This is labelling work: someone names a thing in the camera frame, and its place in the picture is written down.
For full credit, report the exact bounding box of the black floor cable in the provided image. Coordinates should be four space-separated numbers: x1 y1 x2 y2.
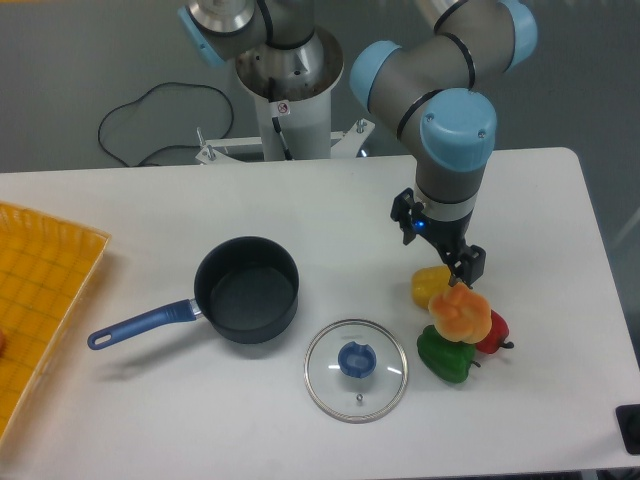
97 82 235 168

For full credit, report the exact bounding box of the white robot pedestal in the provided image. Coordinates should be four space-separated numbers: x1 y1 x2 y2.
195 27 375 164

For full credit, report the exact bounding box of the yellow bell pepper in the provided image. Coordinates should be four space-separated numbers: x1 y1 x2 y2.
411 265 451 309

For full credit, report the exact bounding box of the green bell pepper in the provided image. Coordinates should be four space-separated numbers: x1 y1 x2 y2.
416 325 479 384

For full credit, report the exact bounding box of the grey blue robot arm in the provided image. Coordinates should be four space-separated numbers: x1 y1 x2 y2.
178 1 538 285

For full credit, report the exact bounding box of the glass lid blue knob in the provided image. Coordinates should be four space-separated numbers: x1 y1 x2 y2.
304 319 409 424

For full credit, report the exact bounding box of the yellow woven basket tray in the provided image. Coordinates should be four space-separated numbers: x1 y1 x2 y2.
1 201 111 435

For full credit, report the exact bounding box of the red bell pepper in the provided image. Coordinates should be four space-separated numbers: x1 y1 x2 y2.
476 310 514 354

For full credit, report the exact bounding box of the black device table corner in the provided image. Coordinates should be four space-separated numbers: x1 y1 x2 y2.
615 404 640 455

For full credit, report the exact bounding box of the dark saucepan blue handle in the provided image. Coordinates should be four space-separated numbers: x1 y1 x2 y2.
87 236 299 350

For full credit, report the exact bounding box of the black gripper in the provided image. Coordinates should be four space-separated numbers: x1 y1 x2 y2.
390 188 486 288

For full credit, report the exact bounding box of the orange knotted bread roll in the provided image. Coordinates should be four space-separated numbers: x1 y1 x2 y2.
428 283 492 344

